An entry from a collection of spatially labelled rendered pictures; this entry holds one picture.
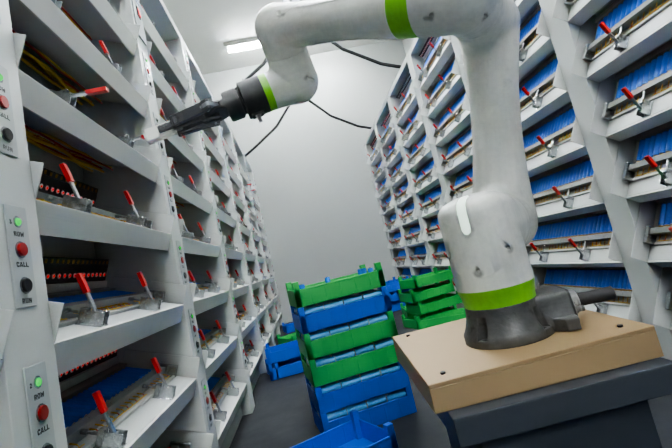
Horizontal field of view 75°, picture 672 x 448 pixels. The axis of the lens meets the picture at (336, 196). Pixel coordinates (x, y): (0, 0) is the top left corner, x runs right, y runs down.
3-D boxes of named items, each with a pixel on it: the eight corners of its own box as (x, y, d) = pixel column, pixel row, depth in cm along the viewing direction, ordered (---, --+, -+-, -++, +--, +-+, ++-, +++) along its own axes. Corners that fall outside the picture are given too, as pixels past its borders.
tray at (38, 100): (156, 183, 119) (163, 149, 121) (9, 98, 60) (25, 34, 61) (81, 173, 118) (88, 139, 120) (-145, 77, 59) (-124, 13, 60)
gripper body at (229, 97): (244, 109, 102) (206, 123, 100) (249, 121, 110) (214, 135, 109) (233, 81, 103) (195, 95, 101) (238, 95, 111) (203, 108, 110)
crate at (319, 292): (368, 285, 163) (363, 264, 164) (386, 285, 144) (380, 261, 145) (289, 305, 155) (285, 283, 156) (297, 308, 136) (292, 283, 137)
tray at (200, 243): (218, 257, 186) (224, 225, 188) (178, 252, 126) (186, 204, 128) (170, 251, 185) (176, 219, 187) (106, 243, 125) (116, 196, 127)
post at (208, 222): (255, 405, 186) (184, 42, 210) (252, 413, 177) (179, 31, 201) (207, 418, 184) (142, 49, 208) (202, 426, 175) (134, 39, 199)
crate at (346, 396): (389, 373, 158) (384, 350, 160) (410, 385, 139) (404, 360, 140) (309, 398, 151) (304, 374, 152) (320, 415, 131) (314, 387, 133)
